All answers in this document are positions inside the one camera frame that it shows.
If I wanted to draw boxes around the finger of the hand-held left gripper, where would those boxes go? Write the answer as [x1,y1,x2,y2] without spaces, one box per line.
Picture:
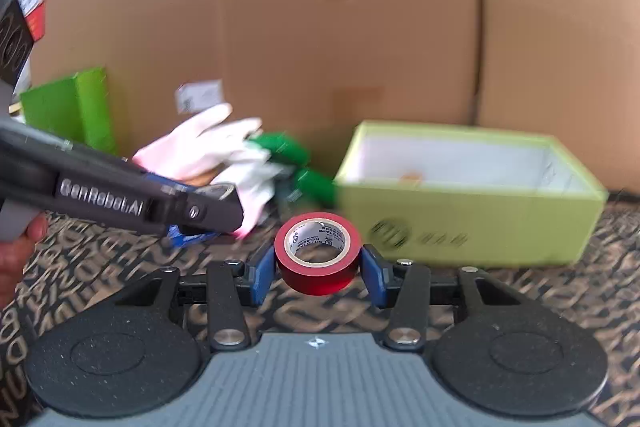
[149,186,246,237]
[144,173,240,198]

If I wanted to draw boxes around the white rubber glove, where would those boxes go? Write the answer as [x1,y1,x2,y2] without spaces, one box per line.
[132,103,264,180]
[212,146,277,239]

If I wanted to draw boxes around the light green cardboard box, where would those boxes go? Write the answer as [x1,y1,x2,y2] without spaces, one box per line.
[332,121,610,269]

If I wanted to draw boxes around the black gold printed box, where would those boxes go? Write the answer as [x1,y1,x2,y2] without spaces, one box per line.
[0,0,37,85]

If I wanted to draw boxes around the green plastic object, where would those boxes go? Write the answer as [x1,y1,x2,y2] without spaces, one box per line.
[294,169,339,208]
[249,132,312,168]

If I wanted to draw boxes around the bright green box lid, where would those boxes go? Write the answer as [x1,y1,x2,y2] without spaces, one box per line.
[19,66,122,158]

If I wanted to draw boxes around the person's left hand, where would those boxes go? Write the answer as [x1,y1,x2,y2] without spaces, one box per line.
[0,212,49,309]

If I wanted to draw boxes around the blue white packet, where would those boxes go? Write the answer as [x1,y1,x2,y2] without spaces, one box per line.
[167,224,219,249]

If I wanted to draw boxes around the black gold patterned tablecloth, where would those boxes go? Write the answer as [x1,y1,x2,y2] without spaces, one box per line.
[0,197,640,427]

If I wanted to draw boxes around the red tape roll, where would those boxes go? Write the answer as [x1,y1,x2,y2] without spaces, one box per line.
[274,212,362,297]

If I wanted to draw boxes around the large brown cardboard box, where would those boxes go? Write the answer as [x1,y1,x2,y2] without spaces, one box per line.
[22,0,483,188]

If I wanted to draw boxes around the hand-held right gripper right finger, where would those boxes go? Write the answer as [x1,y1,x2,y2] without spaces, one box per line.
[361,244,523,352]

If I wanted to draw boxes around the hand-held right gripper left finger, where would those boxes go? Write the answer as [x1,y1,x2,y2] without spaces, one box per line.
[115,244,276,352]

